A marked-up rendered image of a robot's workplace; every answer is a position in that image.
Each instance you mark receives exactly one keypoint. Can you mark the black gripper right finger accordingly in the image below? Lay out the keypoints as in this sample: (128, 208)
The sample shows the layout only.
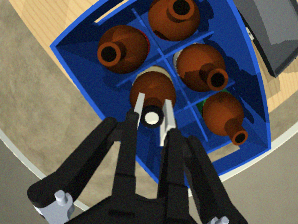
(209, 194)

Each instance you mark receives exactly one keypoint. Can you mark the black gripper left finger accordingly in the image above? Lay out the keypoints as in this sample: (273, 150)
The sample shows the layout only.
(52, 196)

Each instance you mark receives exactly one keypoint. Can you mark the blue divided crate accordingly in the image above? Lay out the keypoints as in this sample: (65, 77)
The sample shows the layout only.
(221, 27)

